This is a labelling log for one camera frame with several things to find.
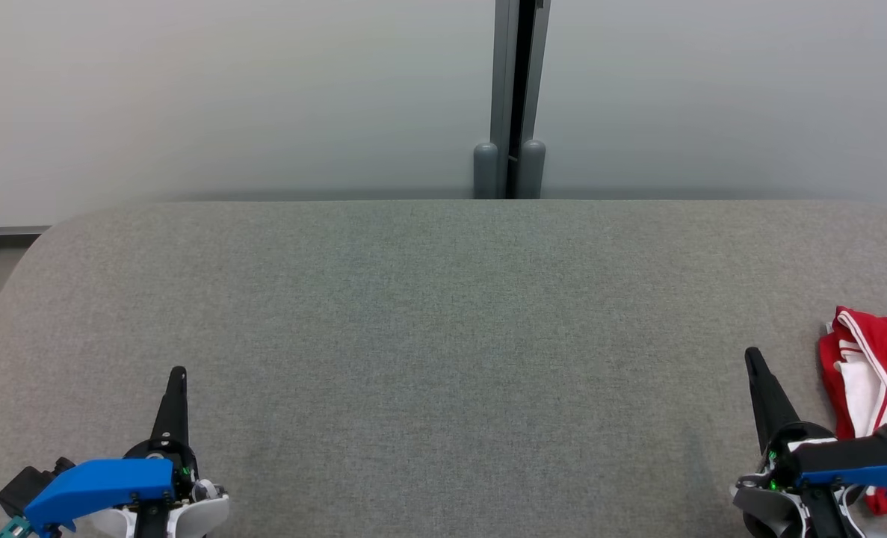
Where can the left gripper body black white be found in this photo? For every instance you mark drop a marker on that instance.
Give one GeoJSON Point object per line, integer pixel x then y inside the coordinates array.
{"type": "Point", "coordinates": [204, 512]}

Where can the left blue camera mount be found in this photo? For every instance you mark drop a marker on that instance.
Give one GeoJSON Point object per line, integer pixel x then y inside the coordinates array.
{"type": "Point", "coordinates": [107, 482]}

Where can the grey metal vertical post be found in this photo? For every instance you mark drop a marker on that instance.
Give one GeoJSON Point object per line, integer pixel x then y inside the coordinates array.
{"type": "Point", "coordinates": [501, 75]}

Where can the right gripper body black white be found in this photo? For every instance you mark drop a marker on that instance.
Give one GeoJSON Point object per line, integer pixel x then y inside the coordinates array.
{"type": "Point", "coordinates": [764, 508]}

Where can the grey metal floor rail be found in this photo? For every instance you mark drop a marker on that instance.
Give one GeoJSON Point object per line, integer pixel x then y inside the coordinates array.
{"type": "Point", "coordinates": [6, 231]}

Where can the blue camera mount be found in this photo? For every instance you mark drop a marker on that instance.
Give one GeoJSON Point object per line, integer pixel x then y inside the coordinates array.
{"type": "Point", "coordinates": [107, 482]}
{"type": "Point", "coordinates": [861, 467]}

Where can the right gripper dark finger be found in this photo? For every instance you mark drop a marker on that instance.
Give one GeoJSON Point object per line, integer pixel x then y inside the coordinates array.
{"type": "Point", "coordinates": [761, 388]}
{"type": "Point", "coordinates": [783, 407]}

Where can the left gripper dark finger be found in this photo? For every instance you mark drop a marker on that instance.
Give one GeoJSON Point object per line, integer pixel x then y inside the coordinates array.
{"type": "Point", "coordinates": [165, 418]}
{"type": "Point", "coordinates": [182, 411]}

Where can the right blue camera mount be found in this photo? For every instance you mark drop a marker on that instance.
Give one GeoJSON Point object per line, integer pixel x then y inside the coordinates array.
{"type": "Point", "coordinates": [861, 467]}

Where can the grey cylindrical bumper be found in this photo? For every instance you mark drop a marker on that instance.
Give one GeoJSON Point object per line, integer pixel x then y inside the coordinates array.
{"type": "Point", "coordinates": [486, 172]}
{"type": "Point", "coordinates": [533, 172]}

